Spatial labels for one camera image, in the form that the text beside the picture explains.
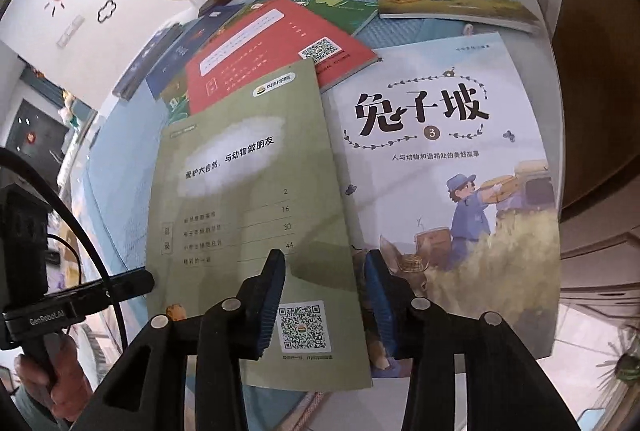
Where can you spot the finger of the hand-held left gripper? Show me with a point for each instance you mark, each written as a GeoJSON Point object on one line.
{"type": "Point", "coordinates": [115, 288]}

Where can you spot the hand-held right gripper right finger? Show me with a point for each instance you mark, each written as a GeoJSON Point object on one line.
{"type": "Point", "coordinates": [380, 306]}

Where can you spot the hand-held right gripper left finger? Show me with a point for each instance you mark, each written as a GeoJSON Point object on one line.
{"type": "Point", "coordinates": [272, 306]}

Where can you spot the white book olive back cover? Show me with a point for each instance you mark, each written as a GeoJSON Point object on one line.
{"type": "Point", "coordinates": [240, 211]}

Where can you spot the person's left forearm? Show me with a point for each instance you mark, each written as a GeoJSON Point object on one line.
{"type": "Point", "coordinates": [30, 411]}

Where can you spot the person's left hand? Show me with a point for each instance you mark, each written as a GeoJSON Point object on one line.
{"type": "Point", "coordinates": [70, 371]}

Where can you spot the light blue textured mat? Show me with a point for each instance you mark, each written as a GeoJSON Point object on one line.
{"type": "Point", "coordinates": [115, 211]}

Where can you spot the black framed board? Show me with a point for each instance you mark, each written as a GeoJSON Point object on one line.
{"type": "Point", "coordinates": [40, 131]}

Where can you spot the white postman rabbit book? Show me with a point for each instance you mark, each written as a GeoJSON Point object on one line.
{"type": "Point", "coordinates": [450, 161]}

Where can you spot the green potted plant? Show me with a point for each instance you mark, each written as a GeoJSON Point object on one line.
{"type": "Point", "coordinates": [620, 361]}

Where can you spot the dark blue book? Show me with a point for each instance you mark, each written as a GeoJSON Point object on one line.
{"type": "Point", "coordinates": [185, 51]}

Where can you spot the red book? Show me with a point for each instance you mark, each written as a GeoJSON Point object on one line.
{"type": "Point", "coordinates": [250, 51]}

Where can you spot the dark green flower book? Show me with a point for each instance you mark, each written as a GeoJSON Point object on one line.
{"type": "Point", "coordinates": [345, 13]}

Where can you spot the brown wooden cabinet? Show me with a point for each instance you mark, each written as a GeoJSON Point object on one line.
{"type": "Point", "coordinates": [600, 86]}

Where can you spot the white light switch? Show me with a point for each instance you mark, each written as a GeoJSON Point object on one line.
{"type": "Point", "coordinates": [70, 31]}

